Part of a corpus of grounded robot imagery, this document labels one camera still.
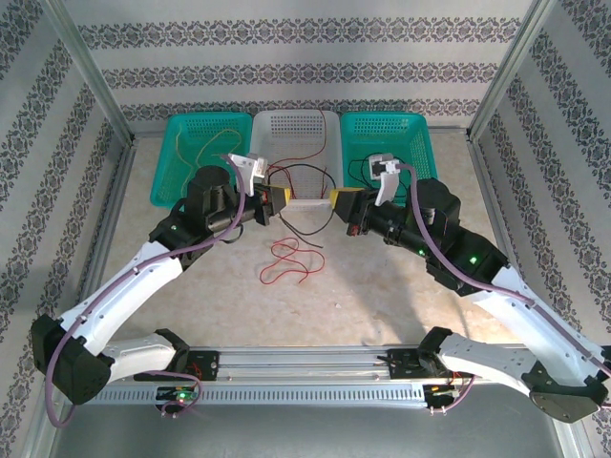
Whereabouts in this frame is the red cable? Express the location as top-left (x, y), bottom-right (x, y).
top-left (259, 237), bottom-right (327, 286)
top-left (288, 164), bottom-right (335, 199)
top-left (266, 110), bottom-right (331, 169)

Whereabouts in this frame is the black cable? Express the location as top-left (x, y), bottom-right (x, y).
top-left (264, 164), bottom-right (338, 249)
top-left (347, 156), bottom-right (383, 190)

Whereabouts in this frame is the white plastic basket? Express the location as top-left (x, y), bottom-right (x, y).
top-left (251, 108), bottom-right (345, 211)

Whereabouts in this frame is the teal plastic basket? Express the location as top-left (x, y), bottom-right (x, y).
top-left (339, 111), bottom-right (441, 201)
top-left (150, 112), bottom-right (254, 211)

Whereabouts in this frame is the small circuit board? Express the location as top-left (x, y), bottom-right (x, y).
top-left (156, 386), bottom-right (200, 406)
top-left (423, 383), bottom-right (467, 406)

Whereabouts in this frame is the grey metal sheet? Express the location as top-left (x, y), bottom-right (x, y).
top-left (28, 381), bottom-right (593, 458)

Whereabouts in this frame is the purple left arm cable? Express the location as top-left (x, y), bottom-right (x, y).
top-left (45, 155), bottom-right (249, 427)

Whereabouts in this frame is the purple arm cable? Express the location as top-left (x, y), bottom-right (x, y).
top-left (45, 155), bottom-right (249, 427)
top-left (400, 161), bottom-right (611, 416)

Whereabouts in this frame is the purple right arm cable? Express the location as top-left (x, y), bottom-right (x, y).
top-left (400, 161), bottom-right (611, 416)

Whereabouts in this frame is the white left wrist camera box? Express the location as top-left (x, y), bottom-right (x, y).
top-left (227, 151), bottom-right (269, 198)

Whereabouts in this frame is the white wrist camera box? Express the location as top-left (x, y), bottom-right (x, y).
top-left (227, 151), bottom-right (269, 198)
top-left (367, 152), bottom-right (405, 207)

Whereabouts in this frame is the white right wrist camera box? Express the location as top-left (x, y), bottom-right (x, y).
top-left (367, 152), bottom-right (405, 207)

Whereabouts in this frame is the aluminium side rail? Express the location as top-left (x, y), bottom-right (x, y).
top-left (64, 137), bottom-right (139, 349)
top-left (465, 135), bottom-right (543, 344)

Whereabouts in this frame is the long aluminium base rail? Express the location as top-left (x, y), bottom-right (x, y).
top-left (104, 343), bottom-right (562, 385)

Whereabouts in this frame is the aluminium frame post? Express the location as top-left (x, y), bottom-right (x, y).
top-left (467, 0), bottom-right (559, 142)
top-left (45, 0), bottom-right (137, 147)

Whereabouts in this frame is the grey slotted cable duct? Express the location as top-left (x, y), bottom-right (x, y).
top-left (90, 385), bottom-right (431, 407)

